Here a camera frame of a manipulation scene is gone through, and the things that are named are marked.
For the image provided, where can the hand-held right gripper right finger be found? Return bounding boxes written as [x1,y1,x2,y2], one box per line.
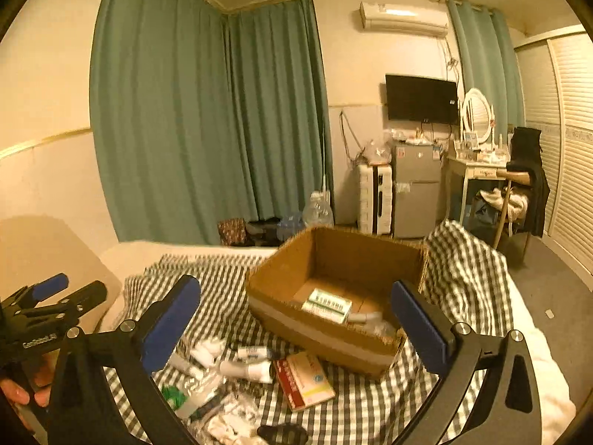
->
[390,280,544,445]

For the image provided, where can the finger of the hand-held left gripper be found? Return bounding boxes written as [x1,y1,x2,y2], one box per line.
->
[14,280,108,334]
[0,273,70,317]

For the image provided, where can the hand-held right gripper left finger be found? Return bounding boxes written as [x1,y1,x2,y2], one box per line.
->
[46,274,205,445]

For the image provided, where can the brown cardboard box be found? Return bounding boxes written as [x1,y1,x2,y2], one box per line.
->
[245,226,429,381]

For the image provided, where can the dark bead bracelet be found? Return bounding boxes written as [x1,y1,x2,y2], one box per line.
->
[257,422,309,445]

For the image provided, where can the person's left hand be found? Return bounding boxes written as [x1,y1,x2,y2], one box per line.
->
[0,362,54,420]

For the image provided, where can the beige headboard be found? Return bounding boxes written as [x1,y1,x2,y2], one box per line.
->
[0,215,122,334]

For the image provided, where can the small white tube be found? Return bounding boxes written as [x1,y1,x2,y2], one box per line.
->
[167,353,205,378]

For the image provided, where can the small white packet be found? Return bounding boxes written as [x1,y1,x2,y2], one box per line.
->
[190,339,228,367]

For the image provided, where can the green packet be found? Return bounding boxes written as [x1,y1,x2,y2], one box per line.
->
[160,385,187,411]

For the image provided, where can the clear plastic pouch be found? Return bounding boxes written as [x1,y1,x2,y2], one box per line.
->
[176,371,224,420]

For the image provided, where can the white blue label tube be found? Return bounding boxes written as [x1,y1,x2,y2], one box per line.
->
[236,345,274,362]

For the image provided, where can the grey checkered blanket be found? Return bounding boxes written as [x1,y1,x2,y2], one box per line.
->
[99,220,516,445]

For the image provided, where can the white bottle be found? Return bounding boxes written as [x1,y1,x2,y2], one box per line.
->
[220,359,275,385]

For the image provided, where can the green white medicine box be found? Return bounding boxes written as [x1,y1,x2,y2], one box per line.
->
[301,287,353,324]

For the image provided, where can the patterned dark bag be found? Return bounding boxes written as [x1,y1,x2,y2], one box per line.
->
[218,218,249,247]

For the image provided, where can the white crumpled packets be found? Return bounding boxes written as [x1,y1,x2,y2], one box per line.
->
[206,392,261,442]

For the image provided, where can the red white medicine box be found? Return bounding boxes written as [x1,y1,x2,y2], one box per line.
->
[273,351,337,412]

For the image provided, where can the grey small fridge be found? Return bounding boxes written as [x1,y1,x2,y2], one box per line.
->
[391,141,444,240]

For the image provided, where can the white suitcase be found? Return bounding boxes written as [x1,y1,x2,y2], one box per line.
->
[357,162,394,236]

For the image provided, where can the large clear water bottle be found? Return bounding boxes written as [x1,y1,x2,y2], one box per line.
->
[302,191,334,229]

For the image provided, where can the wooden chair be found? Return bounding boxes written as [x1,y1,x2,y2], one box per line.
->
[490,169,533,251]

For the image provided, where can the white dressing table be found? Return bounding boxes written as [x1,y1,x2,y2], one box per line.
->
[445,147,511,238]

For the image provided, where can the clear plastic bag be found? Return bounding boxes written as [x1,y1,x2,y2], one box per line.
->
[361,135,392,166]

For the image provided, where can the wide green curtain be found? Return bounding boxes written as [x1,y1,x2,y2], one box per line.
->
[90,0,259,247]

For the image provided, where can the black clothing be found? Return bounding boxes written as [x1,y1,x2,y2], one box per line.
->
[505,126,551,238]

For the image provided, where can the white oval vanity mirror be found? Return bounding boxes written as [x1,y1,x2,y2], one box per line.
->
[461,87,496,146]

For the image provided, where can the white louvered wardrobe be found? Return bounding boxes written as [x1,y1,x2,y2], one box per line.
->
[513,32,593,289]

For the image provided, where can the narrow green curtain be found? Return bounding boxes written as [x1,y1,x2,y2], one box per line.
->
[222,0,335,229]

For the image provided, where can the light green window curtain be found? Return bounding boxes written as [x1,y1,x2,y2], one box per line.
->
[446,0,527,131]

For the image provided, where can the white air conditioner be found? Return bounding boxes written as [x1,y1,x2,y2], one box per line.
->
[359,1,450,38]

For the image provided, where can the wall cable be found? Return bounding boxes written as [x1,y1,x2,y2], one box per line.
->
[339,110,367,164]

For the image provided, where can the black wall television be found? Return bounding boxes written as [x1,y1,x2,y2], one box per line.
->
[385,74,459,126]

